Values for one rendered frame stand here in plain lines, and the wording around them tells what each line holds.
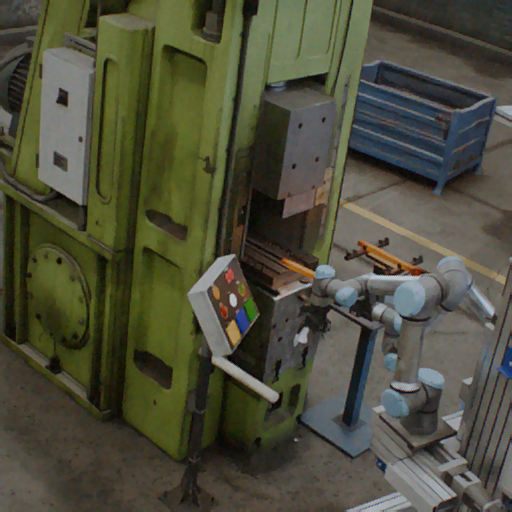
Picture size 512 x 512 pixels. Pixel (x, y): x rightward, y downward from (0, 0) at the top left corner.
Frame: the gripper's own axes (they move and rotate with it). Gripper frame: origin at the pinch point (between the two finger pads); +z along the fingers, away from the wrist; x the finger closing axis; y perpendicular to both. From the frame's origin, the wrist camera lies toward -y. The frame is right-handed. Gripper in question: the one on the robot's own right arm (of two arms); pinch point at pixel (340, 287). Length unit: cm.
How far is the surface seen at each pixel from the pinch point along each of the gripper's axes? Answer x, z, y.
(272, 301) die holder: -16.2, 23.4, 12.1
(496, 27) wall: 751, 360, 69
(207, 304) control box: -72, 9, -14
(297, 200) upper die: -3.5, 26.7, -31.7
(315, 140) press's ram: 3, 26, -58
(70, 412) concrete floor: -63, 105, 99
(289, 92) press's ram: 1, 41, -75
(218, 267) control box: -54, 22, -18
